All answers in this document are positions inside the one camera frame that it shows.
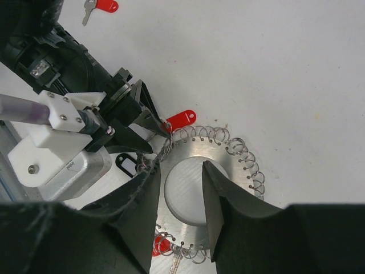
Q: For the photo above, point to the black key tag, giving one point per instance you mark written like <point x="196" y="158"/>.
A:
<point x="127" y="164"/>

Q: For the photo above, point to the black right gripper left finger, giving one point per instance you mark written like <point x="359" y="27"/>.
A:
<point x="114" y="234"/>

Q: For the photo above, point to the red tag loose key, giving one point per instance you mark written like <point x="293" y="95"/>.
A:
<point x="109" y="6"/>

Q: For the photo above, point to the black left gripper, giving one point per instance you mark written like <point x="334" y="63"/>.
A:
<point x="118" y="110"/>

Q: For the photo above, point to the silver key on ring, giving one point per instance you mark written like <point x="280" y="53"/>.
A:
<point x="178" y="254"/>

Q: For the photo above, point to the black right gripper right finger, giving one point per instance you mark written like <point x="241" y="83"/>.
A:
<point x="257" y="237"/>

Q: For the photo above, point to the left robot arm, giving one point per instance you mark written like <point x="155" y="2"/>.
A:
<point x="48" y="58"/>

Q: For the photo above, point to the red key tag on ring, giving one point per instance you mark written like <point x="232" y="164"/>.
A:
<point x="180" y="120"/>

